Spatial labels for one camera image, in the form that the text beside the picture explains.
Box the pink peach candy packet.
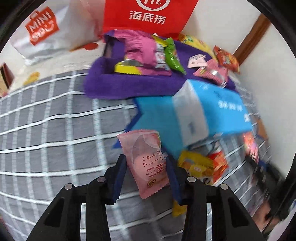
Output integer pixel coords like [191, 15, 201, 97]
[117, 130, 169, 199]

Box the pink snack bag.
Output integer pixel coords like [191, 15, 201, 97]
[193, 59, 228, 87]

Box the magenta cartoon snack bag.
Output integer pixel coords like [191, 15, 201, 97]
[114, 30, 171, 76]

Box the yellow orange snack packet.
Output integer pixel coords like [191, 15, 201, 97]
[172, 150, 230, 218]

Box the grey checkered bed sheet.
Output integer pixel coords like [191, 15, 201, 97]
[1, 70, 264, 240]

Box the orange Lays chips bag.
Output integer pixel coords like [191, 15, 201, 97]
[213, 45, 240, 73]

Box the purple felt storage box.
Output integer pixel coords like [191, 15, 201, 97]
[84, 30, 213, 100]

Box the small pink white packet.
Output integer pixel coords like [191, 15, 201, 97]
[187, 54, 208, 68]

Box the green snack packet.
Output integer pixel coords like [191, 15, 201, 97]
[164, 38, 187, 75]

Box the yellow Lays chips bag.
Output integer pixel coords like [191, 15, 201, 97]
[178, 33, 216, 59]

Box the white plastic shopping bag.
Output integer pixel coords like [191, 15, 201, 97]
[10, 0, 105, 66]

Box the red paper shopping bag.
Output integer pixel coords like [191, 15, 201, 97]
[103, 0, 198, 39]

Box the brown wooden door frame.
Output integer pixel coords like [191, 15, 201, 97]
[233, 14, 271, 65]

